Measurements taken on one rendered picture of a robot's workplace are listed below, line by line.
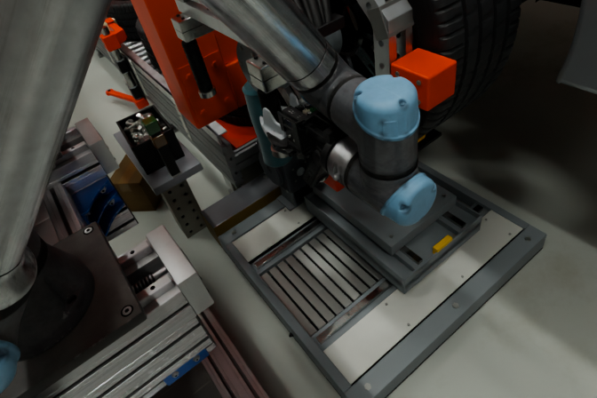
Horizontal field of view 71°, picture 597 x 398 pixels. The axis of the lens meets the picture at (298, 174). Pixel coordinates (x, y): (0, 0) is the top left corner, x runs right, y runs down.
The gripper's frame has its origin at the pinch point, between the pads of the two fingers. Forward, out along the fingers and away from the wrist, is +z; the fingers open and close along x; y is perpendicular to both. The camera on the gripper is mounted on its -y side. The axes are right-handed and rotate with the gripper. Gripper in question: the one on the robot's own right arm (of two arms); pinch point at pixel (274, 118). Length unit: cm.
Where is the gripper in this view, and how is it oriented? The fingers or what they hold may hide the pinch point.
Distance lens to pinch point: 80.3
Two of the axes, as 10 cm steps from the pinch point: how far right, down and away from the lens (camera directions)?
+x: -7.9, 5.0, -3.5
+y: -1.7, -7.3, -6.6
